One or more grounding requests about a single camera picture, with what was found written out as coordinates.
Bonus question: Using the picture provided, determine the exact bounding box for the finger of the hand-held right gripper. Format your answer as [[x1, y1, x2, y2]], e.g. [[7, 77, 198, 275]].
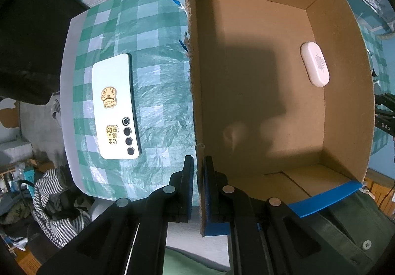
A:
[[374, 93, 395, 118]]

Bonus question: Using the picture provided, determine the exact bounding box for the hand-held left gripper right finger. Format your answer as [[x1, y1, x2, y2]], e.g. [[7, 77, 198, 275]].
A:
[[204, 156, 375, 275]]

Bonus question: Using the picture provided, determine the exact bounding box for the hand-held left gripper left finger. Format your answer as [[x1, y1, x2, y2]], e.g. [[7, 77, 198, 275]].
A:
[[36, 155, 194, 275]]

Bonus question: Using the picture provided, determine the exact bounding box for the blue-sided cardboard box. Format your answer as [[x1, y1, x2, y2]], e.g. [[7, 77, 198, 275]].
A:
[[184, 0, 375, 237]]

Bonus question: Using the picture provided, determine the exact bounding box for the black and grey round disc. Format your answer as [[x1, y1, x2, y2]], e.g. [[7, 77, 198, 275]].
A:
[[370, 54, 381, 84]]

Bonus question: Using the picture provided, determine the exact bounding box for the white oval earbud case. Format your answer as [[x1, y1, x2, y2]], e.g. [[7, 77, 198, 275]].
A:
[[300, 42, 330, 88]]

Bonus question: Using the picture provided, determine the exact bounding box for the green checked plastic tablecloth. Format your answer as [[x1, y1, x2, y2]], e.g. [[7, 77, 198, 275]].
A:
[[60, 0, 388, 201]]

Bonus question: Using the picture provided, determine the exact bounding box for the white smartphone with gold stickers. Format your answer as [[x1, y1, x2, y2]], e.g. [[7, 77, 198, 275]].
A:
[[92, 53, 142, 160]]

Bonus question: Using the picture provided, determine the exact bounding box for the striped cloth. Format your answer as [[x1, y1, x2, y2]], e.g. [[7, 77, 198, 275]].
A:
[[32, 167, 93, 248]]

